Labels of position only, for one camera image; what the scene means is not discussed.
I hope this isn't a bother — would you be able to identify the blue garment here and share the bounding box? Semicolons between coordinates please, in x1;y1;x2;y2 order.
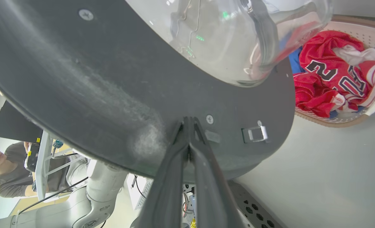
289;47;305;74

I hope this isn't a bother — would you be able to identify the dark grey washing machine door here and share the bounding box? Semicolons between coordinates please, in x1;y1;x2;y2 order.
0;0;334;183

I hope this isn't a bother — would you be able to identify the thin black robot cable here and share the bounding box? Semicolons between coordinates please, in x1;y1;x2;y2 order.
15;177;89;219

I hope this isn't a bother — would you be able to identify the white cloth garment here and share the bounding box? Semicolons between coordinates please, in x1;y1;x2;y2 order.
333;44;375;66

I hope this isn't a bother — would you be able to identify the person in grey shirt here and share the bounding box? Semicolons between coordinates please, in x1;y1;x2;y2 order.
0;142;72;198

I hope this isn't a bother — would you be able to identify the white metal frame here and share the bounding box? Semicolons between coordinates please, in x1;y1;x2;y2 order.
35;130;80;201

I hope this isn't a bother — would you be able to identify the black table board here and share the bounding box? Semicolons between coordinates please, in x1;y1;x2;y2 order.
0;101;44;143

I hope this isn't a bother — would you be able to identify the white perforated laundry basket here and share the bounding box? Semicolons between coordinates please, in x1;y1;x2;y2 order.
294;16;375;128

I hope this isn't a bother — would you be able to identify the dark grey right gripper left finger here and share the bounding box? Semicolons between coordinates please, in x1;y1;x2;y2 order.
136;117;190;228

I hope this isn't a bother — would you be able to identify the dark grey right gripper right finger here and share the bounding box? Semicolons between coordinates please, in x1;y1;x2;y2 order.
189;117;245;228

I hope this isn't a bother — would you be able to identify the red number jersey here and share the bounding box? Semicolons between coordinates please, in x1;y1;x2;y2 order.
293;30;375;118

